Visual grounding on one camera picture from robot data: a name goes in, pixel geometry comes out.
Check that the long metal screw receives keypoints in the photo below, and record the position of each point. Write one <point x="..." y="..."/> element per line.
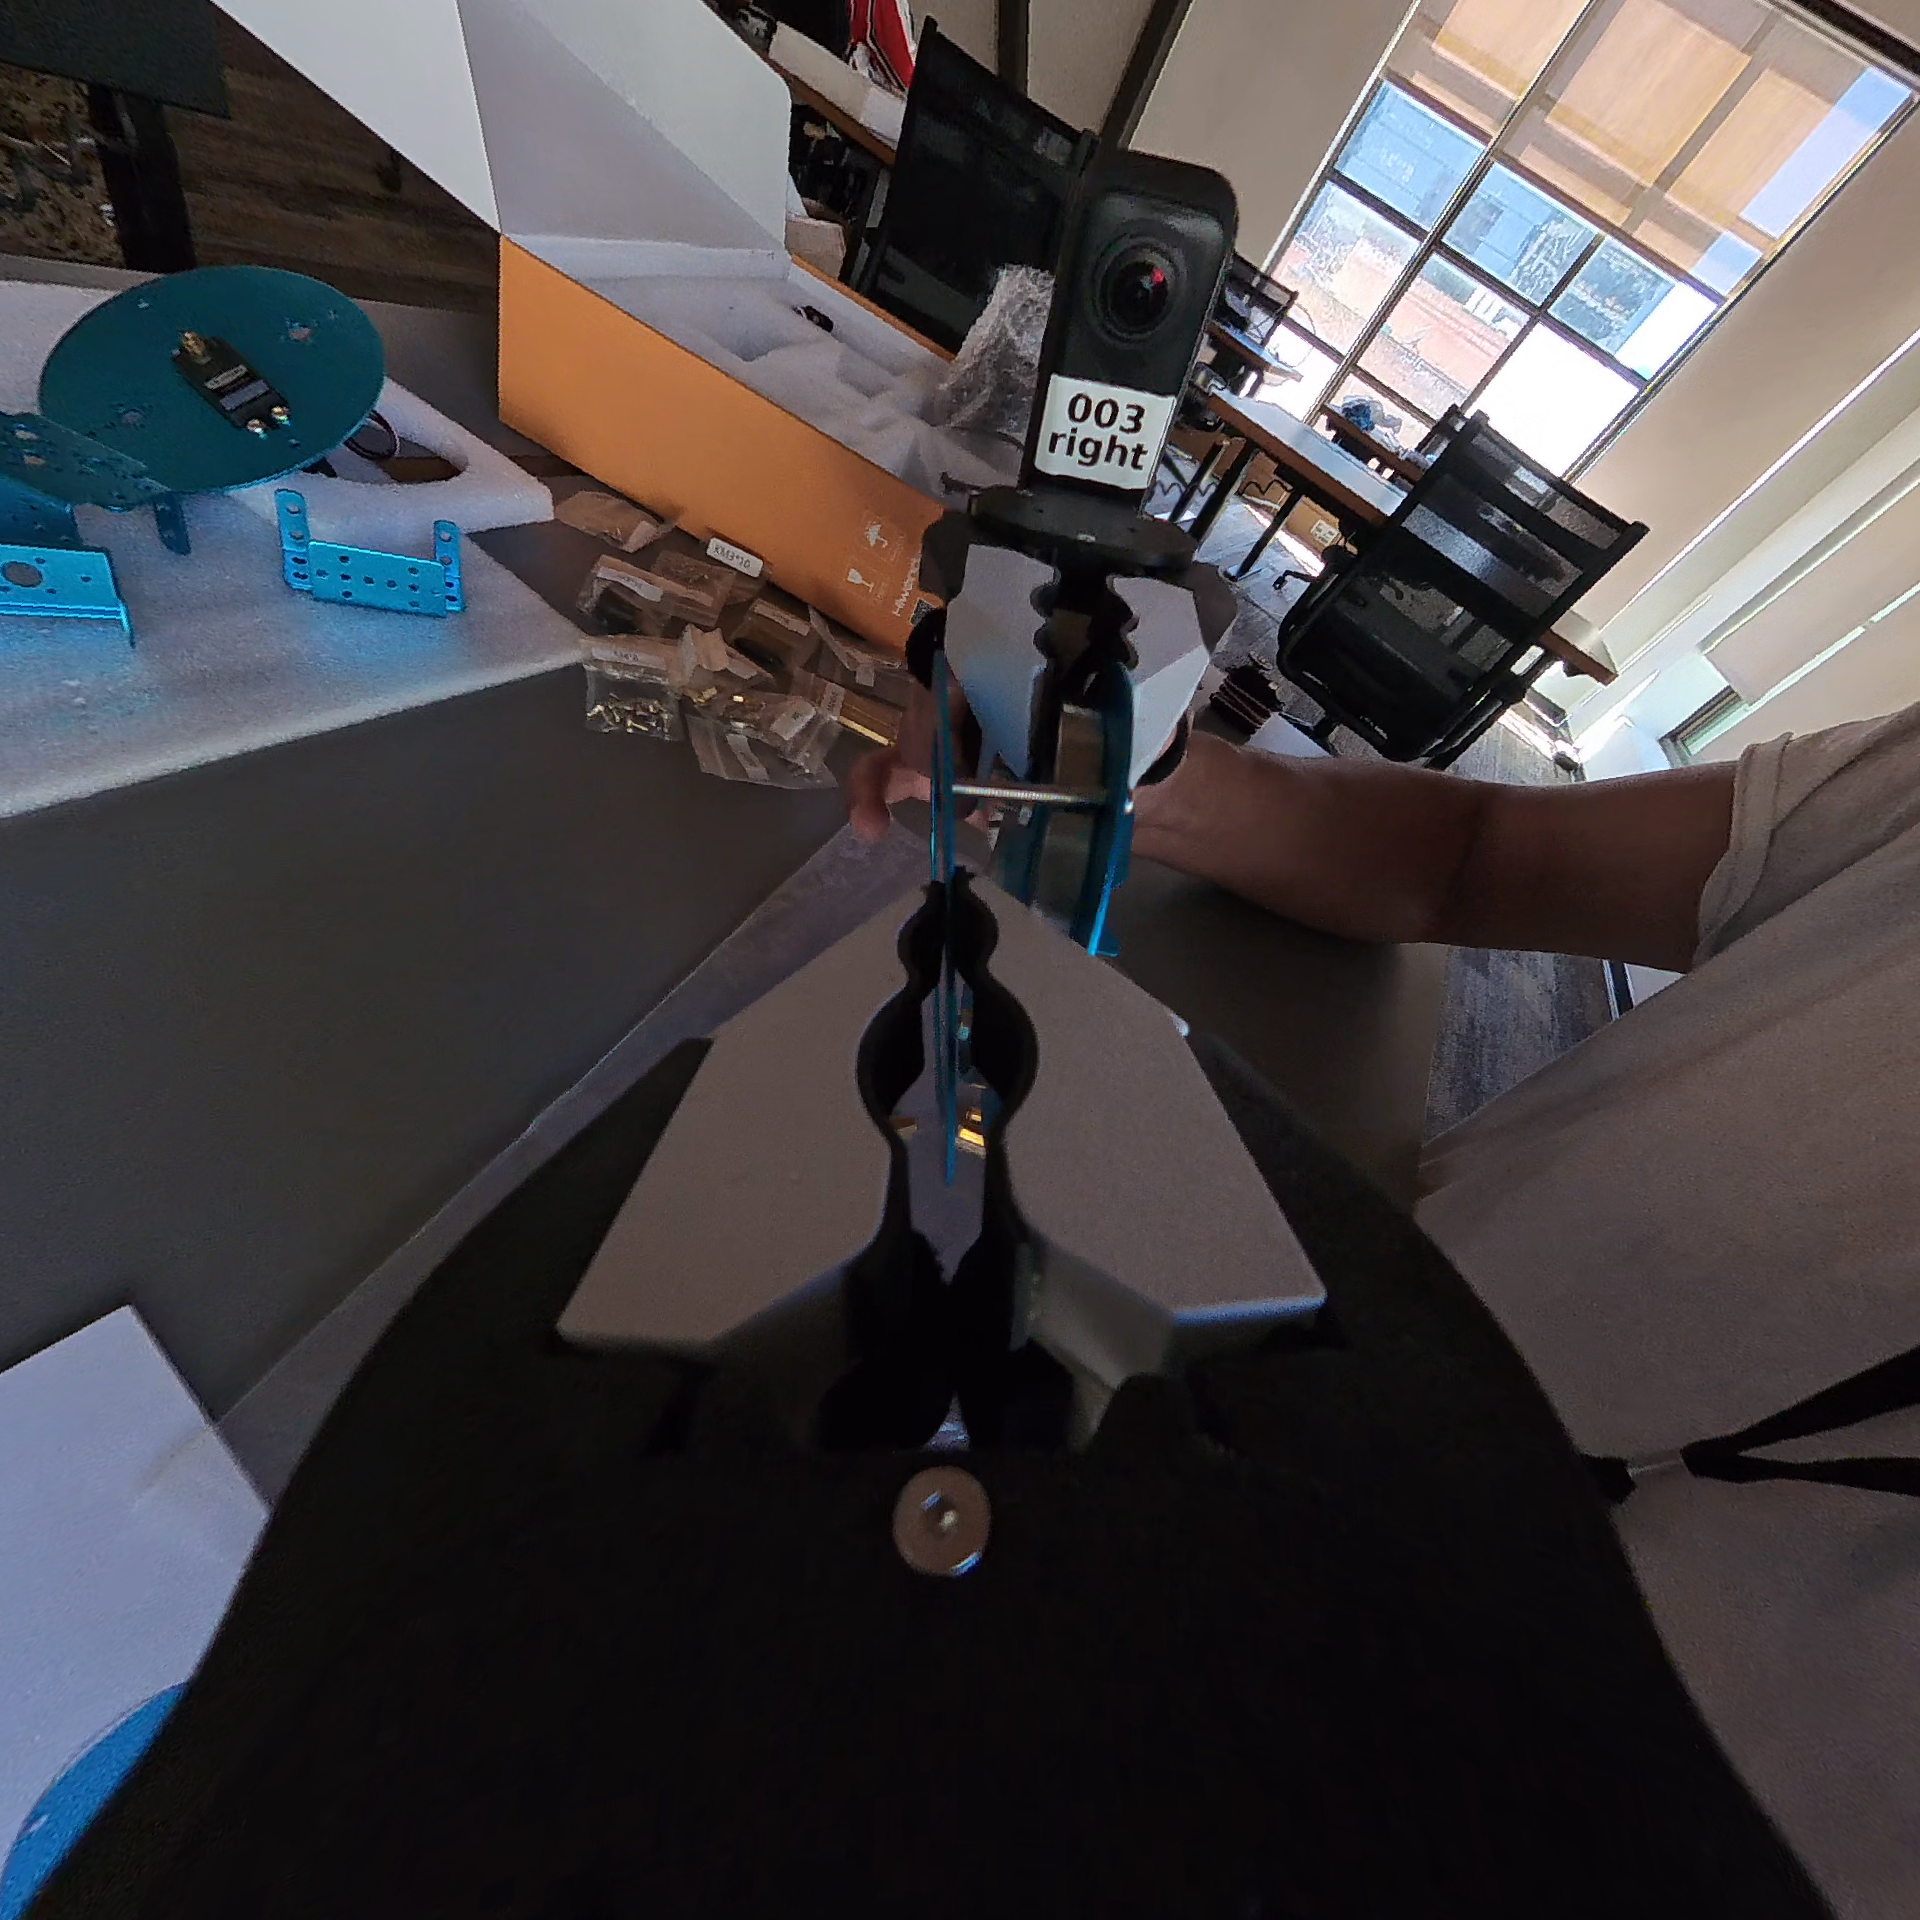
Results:
<point x="1002" y="795"/>

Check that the pile of small screw bags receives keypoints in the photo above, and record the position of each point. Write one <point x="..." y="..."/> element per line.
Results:
<point x="717" y="718"/>

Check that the blue U bracket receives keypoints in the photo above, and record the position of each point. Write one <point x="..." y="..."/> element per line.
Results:
<point x="376" y="577"/>

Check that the teal round plate with servo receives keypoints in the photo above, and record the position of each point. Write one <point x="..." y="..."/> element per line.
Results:
<point x="132" y="387"/>

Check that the printed assembly guide sheet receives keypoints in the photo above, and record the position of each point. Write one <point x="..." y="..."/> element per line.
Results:
<point x="92" y="1500"/>

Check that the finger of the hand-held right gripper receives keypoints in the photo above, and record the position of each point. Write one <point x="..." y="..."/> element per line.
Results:
<point x="1164" y="662"/>
<point x="990" y="644"/>

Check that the bubble wrapped part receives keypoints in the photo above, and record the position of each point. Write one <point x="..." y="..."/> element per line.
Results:
<point x="1001" y="355"/>

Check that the person's right hand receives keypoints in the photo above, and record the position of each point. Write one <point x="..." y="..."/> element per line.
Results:
<point x="892" y="776"/>

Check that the office window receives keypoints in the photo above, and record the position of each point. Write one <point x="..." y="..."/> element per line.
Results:
<point x="1501" y="271"/>

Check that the white foam sheet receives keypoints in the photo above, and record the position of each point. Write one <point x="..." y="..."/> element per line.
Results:
<point x="297" y="691"/>

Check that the teal perforated bracket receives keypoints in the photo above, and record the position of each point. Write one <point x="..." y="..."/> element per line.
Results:
<point x="74" y="471"/>

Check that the black mesh office chair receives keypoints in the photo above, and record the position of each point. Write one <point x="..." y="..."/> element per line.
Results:
<point x="1452" y="599"/>

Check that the blue bracket with hole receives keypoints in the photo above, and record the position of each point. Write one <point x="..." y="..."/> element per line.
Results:
<point x="63" y="599"/>

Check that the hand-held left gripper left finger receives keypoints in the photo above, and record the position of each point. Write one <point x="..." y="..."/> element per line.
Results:
<point x="748" y="1199"/>

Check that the black chair back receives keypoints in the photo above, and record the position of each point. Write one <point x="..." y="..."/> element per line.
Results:
<point x="962" y="163"/>

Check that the orange open cardboard box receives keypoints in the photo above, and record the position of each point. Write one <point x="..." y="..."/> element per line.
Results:
<point x="677" y="435"/>

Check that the person's right forearm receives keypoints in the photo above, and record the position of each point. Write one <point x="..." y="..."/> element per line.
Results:
<point x="1425" y="858"/>

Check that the blue round bearing base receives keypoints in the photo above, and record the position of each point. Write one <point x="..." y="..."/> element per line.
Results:
<point x="1077" y="752"/>

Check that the black servo motor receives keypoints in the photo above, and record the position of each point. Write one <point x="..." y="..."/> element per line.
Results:
<point x="1242" y="698"/>

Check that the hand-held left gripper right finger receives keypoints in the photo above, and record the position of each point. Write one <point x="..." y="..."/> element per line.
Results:
<point x="1161" y="1190"/>

